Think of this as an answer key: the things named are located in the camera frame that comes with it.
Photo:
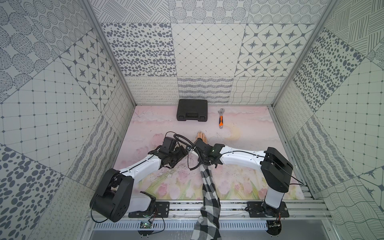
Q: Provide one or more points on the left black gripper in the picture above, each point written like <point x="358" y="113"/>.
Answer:
<point x="182" y="151"/>

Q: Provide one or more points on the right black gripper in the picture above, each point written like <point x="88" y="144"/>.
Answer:
<point x="202" y="160"/>

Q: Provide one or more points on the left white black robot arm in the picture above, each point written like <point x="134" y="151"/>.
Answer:
<point x="114" y="196"/>

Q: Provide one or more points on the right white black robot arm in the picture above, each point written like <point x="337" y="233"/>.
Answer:
<point x="277" y="170"/>

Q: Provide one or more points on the checkered sleeve forearm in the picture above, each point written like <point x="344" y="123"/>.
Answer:
<point x="207" y="226"/>

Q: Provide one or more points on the mannequin hand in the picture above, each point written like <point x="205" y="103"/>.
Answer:
<point x="202" y="136"/>

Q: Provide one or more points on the black plastic tool case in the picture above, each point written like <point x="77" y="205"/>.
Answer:
<point x="192" y="109"/>

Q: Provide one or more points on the green circuit board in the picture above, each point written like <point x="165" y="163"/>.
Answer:
<point x="145" y="225"/>

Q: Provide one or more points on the orange handled adjustable wrench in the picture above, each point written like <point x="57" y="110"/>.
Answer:
<point x="221" y="118"/>

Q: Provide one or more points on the aluminium rail frame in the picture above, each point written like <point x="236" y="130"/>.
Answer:
<point x="304" y="209"/>

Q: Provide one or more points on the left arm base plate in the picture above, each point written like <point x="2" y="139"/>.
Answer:
<point x="159" y="209"/>

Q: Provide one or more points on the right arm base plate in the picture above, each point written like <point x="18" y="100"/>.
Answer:
<point x="262" y="210"/>

